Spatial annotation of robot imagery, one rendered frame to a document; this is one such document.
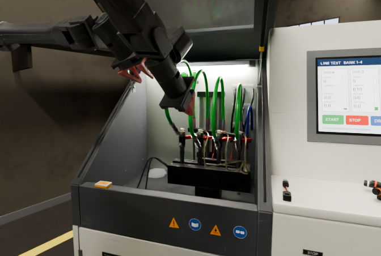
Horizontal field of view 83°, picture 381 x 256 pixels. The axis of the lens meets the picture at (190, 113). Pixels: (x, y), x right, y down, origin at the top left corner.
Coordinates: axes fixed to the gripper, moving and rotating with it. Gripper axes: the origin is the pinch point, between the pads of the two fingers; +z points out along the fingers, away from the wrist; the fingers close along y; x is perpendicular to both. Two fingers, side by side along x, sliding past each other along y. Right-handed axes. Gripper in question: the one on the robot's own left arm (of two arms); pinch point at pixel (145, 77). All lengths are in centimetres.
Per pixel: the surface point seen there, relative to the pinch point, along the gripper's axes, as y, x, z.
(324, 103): -48, -13, 41
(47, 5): 173, -156, -35
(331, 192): -43, 17, 49
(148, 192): 10.0, 24.6, 27.4
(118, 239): 24, 38, 35
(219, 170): -7.2, 8.9, 44.1
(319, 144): -43, -1, 49
